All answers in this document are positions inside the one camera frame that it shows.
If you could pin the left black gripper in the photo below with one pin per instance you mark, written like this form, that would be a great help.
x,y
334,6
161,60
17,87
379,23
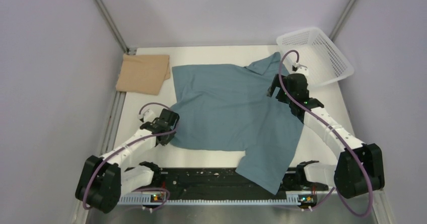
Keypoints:
x,y
165,143

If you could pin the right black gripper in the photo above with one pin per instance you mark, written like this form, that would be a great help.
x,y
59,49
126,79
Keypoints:
x,y
275,84

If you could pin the blue-grey t-shirt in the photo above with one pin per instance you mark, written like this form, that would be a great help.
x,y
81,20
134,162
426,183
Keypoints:
x,y
225,107

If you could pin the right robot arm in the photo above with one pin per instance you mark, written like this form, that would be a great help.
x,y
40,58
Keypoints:
x,y
358,164

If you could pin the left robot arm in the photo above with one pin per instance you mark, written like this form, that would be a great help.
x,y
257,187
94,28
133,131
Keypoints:
x,y
105,179

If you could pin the white plastic mesh basket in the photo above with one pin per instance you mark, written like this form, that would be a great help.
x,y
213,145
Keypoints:
x,y
324,62

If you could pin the folded tan t-shirt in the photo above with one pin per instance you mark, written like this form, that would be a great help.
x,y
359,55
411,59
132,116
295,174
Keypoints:
x,y
143,74

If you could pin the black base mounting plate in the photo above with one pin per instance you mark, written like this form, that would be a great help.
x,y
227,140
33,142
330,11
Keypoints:
x,y
226,184

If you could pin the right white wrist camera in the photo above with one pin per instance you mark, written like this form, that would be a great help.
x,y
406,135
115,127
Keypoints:
x,y
301,69

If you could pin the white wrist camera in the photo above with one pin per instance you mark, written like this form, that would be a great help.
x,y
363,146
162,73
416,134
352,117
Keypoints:
x,y
147,116
301,69

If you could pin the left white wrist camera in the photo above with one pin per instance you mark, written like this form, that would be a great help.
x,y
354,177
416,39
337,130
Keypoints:
x,y
147,116

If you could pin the left side aluminium rail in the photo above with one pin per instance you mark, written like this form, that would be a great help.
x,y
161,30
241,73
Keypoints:
x,y
110,132

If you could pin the white cable duct strip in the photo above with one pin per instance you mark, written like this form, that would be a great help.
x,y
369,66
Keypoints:
x,y
148,199

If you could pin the right rear aluminium post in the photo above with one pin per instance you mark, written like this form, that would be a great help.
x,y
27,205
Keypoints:
x,y
349,7

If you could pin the aluminium post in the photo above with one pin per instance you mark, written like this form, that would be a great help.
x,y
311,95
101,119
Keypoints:
x,y
349,7
111,25

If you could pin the left rear aluminium post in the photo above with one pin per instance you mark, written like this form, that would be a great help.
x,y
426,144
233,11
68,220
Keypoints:
x,y
111,25

